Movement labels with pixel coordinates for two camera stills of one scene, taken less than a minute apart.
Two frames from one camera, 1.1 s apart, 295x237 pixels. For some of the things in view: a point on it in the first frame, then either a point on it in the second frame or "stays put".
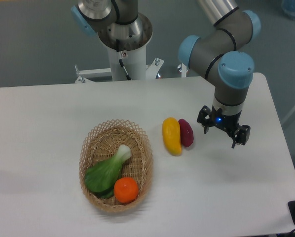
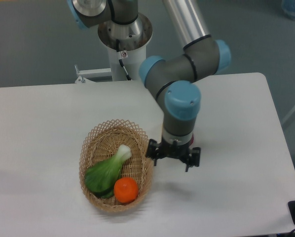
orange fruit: x=126 y=189 stays put
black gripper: x=227 y=122 to x=183 y=152
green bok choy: x=100 y=178 stays put
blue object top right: x=294 y=9 stays put
